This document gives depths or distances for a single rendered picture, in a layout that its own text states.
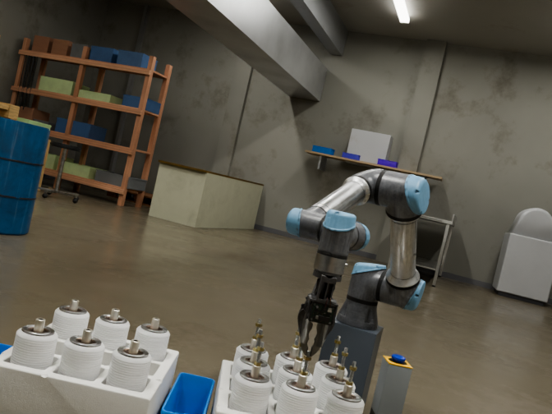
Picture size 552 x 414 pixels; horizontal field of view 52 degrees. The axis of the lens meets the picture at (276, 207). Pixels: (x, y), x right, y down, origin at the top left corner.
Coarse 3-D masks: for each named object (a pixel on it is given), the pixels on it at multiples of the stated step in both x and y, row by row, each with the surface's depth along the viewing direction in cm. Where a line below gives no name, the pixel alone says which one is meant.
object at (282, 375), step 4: (280, 368) 152; (280, 372) 150; (284, 372) 150; (280, 376) 150; (284, 376) 149; (288, 376) 148; (292, 376) 148; (296, 376) 148; (308, 376) 150; (312, 376) 152; (276, 380) 152; (280, 380) 150; (284, 380) 149; (308, 380) 149; (312, 380) 152; (276, 384) 151; (280, 384) 150; (276, 388) 151; (280, 388) 149; (276, 392) 150; (276, 396) 150; (276, 400) 150
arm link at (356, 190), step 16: (352, 176) 177; (368, 176) 178; (336, 192) 166; (352, 192) 169; (368, 192) 175; (320, 208) 155; (336, 208) 159; (352, 208) 170; (288, 224) 152; (304, 224) 149; (320, 224) 147
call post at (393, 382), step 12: (384, 360) 162; (384, 372) 160; (396, 372) 158; (408, 372) 158; (384, 384) 158; (396, 384) 158; (408, 384) 159; (384, 396) 158; (396, 396) 158; (372, 408) 163; (384, 408) 158; (396, 408) 158
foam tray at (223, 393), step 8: (224, 360) 170; (224, 368) 163; (224, 376) 156; (224, 384) 150; (216, 392) 160; (224, 392) 145; (272, 392) 157; (216, 400) 145; (224, 400) 139; (272, 400) 147; (216, 408) 134; (224, 408) 134; (272, 408) 141
